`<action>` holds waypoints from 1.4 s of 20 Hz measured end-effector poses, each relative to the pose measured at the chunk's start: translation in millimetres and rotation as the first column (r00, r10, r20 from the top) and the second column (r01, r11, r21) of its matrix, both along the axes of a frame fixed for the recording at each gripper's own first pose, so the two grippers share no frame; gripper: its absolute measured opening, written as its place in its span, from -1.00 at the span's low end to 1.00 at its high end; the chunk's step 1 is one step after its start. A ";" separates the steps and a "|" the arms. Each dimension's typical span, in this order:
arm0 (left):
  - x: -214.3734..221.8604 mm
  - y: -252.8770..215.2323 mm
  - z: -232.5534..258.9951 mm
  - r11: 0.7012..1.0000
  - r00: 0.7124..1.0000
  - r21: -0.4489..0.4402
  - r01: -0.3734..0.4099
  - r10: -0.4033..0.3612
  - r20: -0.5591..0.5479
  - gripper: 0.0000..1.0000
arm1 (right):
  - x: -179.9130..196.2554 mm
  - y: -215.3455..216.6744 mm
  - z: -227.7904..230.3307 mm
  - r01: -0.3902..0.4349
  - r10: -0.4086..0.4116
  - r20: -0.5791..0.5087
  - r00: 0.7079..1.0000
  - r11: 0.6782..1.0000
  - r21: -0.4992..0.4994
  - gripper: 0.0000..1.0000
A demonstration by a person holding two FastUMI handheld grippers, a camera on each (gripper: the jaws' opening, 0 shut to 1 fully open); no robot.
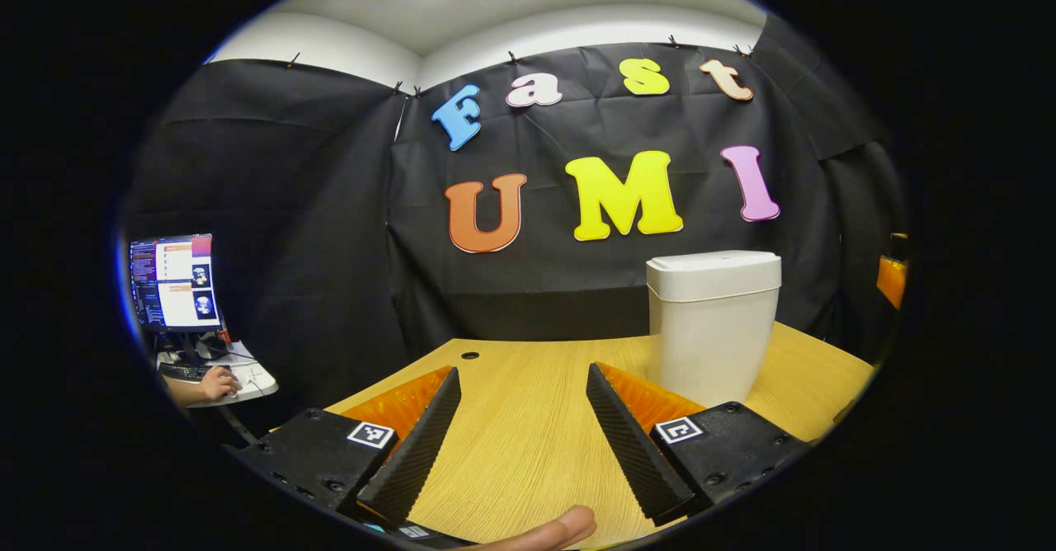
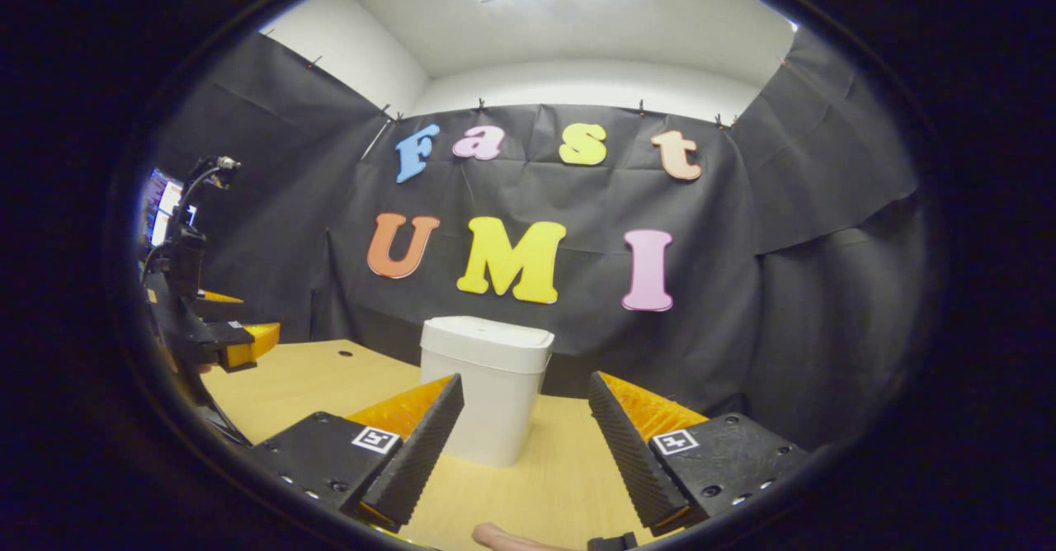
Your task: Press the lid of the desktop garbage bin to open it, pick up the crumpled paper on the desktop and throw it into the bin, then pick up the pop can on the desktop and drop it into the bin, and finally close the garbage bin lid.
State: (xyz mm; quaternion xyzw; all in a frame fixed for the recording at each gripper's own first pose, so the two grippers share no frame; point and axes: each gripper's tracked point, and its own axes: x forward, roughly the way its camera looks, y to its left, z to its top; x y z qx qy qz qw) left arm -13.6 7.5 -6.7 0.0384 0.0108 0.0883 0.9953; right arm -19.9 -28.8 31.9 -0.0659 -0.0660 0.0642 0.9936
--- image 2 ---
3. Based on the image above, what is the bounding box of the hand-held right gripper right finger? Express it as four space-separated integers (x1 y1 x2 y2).
588 371 813 537

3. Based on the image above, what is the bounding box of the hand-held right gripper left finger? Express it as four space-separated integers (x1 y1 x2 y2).
247 372 464 535

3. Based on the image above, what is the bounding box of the white desktop garbage bin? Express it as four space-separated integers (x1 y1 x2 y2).
419 315 556 468

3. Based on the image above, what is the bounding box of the wooden desktop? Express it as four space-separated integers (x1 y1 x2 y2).
200 338 710 551

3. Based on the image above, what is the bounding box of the computer monitor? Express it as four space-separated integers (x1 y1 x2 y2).
144 168 197 247

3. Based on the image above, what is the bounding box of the black backdrop cloth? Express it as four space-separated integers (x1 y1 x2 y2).
144 27 933 453

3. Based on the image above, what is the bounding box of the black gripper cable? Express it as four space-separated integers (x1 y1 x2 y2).
175 155 242 238

